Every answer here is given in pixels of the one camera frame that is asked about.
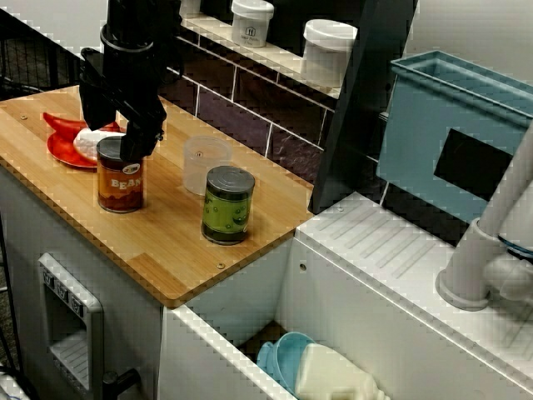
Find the white sink unit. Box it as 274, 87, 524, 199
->
160, 191, 533, 400

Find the black tiled backsplash shelf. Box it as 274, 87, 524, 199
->
153, 0, 420, 216

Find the grey toy faucet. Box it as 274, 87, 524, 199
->
435, 120, 533, 312

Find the teal plastic bin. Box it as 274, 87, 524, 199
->
376, 50, 533, 230

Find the small white-lidded plastic jar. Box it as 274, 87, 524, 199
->
231, 0, 275, 48

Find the white and orange sushi toy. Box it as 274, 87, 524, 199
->
72, 127, 126, 164

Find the light blue bowl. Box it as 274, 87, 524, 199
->
256, 331, 317, 397

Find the large white-lidded plastic jar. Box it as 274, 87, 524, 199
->
300, 18, 359, 88

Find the peas can green label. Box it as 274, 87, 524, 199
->
201, 165, 256, 246

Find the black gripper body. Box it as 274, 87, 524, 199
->
78, 37, 168, 126

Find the red plate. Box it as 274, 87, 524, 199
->
46, 124, 101, 169

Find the white cabinet with dispenser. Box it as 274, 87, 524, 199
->
0, 162, 164, 400

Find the grey ice dispenser panel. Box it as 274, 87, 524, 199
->
37, 252, 104, 400

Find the beans can orange label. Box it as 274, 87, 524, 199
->
96, 135, 147, 214

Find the cream plastic jug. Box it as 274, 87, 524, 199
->
293, 342, 392, 400

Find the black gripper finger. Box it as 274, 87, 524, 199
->
119, 119, 164, 163
79, 85, 118, 131

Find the translucent plastic cup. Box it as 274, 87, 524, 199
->
182, 135, 234, 196

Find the red chili pepper toy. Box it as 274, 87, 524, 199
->
42, 112, 126, 141

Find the black cabinet handle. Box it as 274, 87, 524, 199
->
102, 368, 142, 400

